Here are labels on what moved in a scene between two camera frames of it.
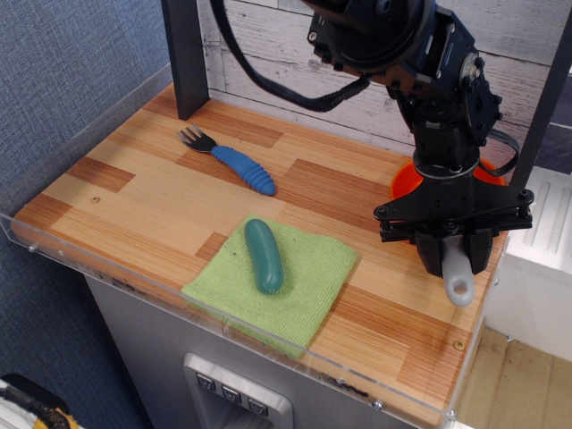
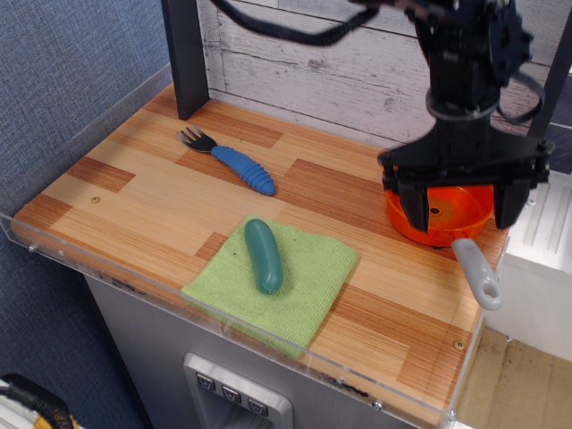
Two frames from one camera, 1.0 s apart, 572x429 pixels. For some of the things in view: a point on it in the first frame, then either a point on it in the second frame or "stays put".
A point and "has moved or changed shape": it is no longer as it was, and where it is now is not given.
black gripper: [451, 198] to [462, 148]
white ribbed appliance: [530, 297] stays put
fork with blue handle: [256, 176] stays put
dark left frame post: [188, 55] stays put
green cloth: [315, 273] stays put
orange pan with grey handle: [456, 257] has moved or changed shape
